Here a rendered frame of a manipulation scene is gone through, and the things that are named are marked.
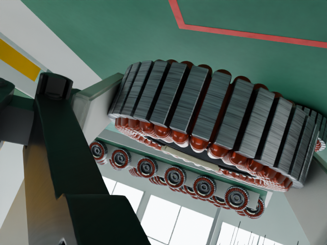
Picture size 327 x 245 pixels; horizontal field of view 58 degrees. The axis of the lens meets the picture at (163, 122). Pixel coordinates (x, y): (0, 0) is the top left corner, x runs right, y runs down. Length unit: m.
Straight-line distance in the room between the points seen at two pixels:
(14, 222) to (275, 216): 4.76
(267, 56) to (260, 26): 0.05
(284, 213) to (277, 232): 0.40
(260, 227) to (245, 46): 6.35
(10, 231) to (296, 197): 3.89
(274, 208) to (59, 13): 6.39
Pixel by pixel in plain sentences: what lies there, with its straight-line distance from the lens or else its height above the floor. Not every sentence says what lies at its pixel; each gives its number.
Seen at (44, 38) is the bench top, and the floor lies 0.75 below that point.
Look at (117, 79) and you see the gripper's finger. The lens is 0.16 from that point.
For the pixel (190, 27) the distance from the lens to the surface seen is 0.30.
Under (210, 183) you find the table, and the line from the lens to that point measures 1.42.
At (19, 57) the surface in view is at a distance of 3.59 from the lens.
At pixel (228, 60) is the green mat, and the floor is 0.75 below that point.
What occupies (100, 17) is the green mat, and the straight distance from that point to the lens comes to 0.36.
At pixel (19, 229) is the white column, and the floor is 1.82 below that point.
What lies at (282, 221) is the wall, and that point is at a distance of 6.62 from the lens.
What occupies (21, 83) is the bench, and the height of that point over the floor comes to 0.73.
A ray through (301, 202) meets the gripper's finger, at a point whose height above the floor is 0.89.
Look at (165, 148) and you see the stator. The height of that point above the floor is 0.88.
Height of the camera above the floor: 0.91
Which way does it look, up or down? 13 degrees down
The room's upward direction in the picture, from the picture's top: 160 degrees counter-clockwise
